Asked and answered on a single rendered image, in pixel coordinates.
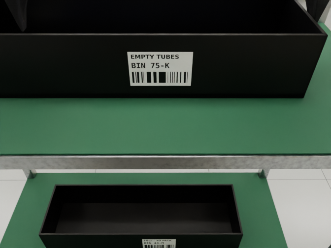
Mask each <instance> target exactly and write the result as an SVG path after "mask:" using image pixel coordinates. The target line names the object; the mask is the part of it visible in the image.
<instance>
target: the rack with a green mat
mask: <svg viewBox="0 0 331 248"><path fill-rule="evenodd" d="M330 8H331V0H330V1H329V3H328V4H327V6H326V8H325V10H324V12H323V14H322V15H321V17H320V19H319V21H318V24H319V25H320V27H321V28H322V29H323V30H324V31H325V32H326V33H327V35H328V37H327V40H326V42H325V45H324V47H323V50H322V52H321V55H320V57H319V60H318V62H317V65H316V68H315V70H314V73H313V75H312V78H311V80H310V83H309V85H308V88H307V91H306V93H305V96H304V98H0V170H9V169H22V170H23V172H24V174H25V176H26V178H27V180H26V182H25V184H24V187H23V189H22V192H21V194H20V196H19V199H18V201H17V203H16V206H15V208H14V211H13V213H12V215H11V218H10V220H9V223H8V225H7V227H6V230H5V232H4V234H3V237H2V239H1V242H0V248H46V247H45V245H44V243H43V242H42V240H41V238H40V237H39V232H40V229H41V226H42V223H43V220H44V217H45V214H46V210H47V207H48V204H49V201H50V198H51V195H52V192H53V189H54V186H55V185H106V184H233V188H234V192H235V197H236V202H237V207H238V212H239V217H240V221H241V226H242V231H243V236H242V239H241V242H240V245H239V247H238V248H289V247H288V244H287V241H286V238H285V234H284V231H283V228H282V225H281V222H280V218H279V215H278V212H277V209H276V206H275V203H274V200H273V196H272V193H271V190H270V187H269V184H268V181H267V176H268V174H269V171H270V169H331V30H330V29H329V28H328V27H327V26H326V25H325V21H326V18H327V16H328V13H329V10H330ZM36 169H258V172H118V173H37V172H36Z"/></svg>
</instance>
